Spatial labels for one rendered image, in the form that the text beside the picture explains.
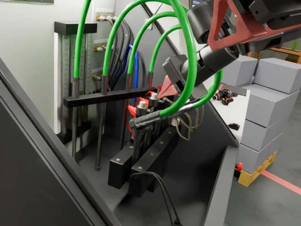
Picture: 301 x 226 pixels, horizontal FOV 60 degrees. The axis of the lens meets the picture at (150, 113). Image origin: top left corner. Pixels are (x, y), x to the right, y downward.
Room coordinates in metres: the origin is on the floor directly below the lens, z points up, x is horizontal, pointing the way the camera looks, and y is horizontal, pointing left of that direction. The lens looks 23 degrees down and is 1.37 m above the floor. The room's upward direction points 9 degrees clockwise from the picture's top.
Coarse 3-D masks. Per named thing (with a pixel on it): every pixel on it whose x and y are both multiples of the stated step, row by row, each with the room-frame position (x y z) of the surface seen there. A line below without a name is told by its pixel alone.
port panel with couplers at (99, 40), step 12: (96, 0) 0.87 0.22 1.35; (108, 0) 0.94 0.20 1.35; (96, 12) 0.88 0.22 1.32; (108, 12) 0.95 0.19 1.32; (108, 24) 0.95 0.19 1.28; (96, 36) 0.89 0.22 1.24; (108, 36) 0.96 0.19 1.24; (96, 48) 0.87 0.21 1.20; (96, 60) 0.89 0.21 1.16; (96, 72) 0.90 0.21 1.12; (96, 84) 0.90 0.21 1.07
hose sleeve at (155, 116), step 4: (156, 112) 0.44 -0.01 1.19; (144, 116) 0.46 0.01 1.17; (148, 116) 0.45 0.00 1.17; (152, 116) 0.44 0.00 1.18; (156, 116) 0.44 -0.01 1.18; (160, 116) 0.43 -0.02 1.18; (136, 120) 0.48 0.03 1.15; (140, 120) 0.47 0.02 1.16; (144, 120) 0.46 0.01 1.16; (148, 120) 0.45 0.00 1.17; (152, 120) 0.45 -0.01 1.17; (156, 120) 0.44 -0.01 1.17; (136, 124) 0.47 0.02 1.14; (140, 124) 0.47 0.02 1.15; (144, 124) 0.46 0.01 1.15
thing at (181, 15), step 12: (168, 0) 0.45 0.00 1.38; (84, 12) 0.64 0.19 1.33; (180, 12) 0.43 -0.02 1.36; (84, 24) 0.65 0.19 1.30; (180, 24) 0.43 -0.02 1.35; (192, 36) 0.42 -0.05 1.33; (192, 48) 0.41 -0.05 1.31; (192, 60) 0.40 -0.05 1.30; (192, 72) 0.40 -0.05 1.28; (192, 84) 0.40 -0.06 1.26; (180, 96) 0.41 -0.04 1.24; (168, 108) 0.42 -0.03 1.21; (180, 108) 0.41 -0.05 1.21
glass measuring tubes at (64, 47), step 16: (64, 32) 0.69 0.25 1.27; (96, 32) 0.82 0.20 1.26; (64, 48) 0.70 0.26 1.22; (64, 64) 0.70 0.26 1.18; (80, 64) 0.77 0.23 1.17; (64, 80) 0.70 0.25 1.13; (80, 80) 0.77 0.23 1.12; (64, 96) 0.70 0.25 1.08; (64, 112) 0.70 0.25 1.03; (80, 112) 0.77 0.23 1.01; (64, 128) 0.70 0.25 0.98; (80, 128) 0.76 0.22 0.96
